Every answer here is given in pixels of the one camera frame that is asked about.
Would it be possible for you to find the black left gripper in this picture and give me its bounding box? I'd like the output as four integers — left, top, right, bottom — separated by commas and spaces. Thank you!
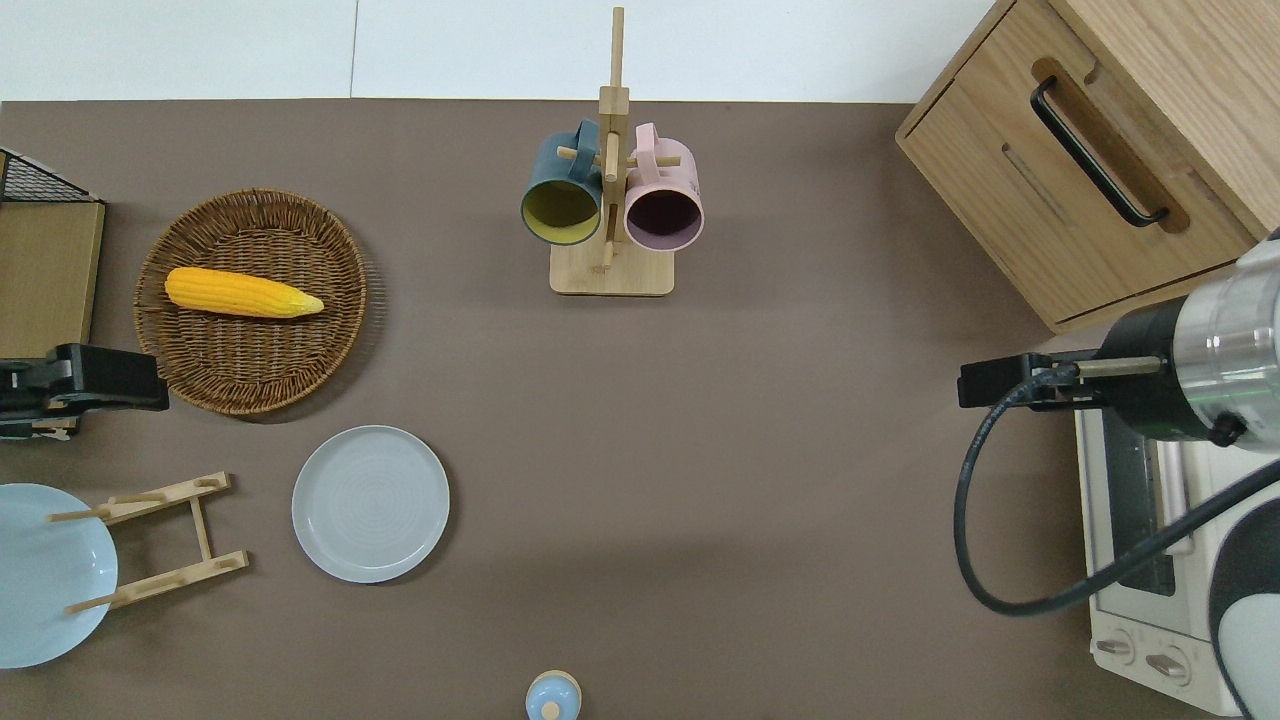
0, 343, 170, 415

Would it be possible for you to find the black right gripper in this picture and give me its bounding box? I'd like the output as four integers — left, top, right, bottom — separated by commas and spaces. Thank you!
957, 354, 1103, 412

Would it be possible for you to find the gray round plate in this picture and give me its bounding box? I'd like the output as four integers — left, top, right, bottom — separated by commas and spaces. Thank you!
291, 425, 451, 585

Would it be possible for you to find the light blue plate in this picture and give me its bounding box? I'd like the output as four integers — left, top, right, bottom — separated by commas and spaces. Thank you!
0, 483, 119, 669

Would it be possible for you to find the grid-patterned box with wooden top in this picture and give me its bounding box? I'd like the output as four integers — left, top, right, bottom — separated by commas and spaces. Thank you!
0, 148, 107, 441

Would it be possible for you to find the round wicker basket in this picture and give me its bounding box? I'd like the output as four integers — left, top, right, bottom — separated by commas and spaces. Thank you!
133, 188, 371, 417

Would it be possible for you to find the wooden dish rack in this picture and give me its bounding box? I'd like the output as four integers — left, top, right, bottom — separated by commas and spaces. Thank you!
48, 471, 251, 615

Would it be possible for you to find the yellow corn cob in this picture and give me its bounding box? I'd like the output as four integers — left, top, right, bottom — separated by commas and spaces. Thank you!
164, 266, 326, 320

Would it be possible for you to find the white toaster oven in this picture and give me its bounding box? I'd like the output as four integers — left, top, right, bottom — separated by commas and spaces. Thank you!
1075, 405, 1246, 717

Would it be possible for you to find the wooden drawer cabinet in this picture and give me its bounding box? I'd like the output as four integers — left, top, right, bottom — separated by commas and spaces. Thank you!
896, 0, 1280, 336

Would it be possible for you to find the pink mug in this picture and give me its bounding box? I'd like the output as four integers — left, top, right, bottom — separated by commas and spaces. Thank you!
623, 123, 706, 253

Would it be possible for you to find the wooden mug tree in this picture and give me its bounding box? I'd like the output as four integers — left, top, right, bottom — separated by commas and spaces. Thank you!
549, 7, 676, 298

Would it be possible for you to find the dark teal mug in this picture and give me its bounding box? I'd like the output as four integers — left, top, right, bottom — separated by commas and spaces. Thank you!
520, 120, 605, 247

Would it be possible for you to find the thick black right gripper cable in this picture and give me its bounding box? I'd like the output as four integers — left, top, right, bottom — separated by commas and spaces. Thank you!
952, 376, 1280, 617

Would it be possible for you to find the black cabinet handle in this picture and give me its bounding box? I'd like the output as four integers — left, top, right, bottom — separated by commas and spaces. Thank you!
1030, 75, 1171, 229

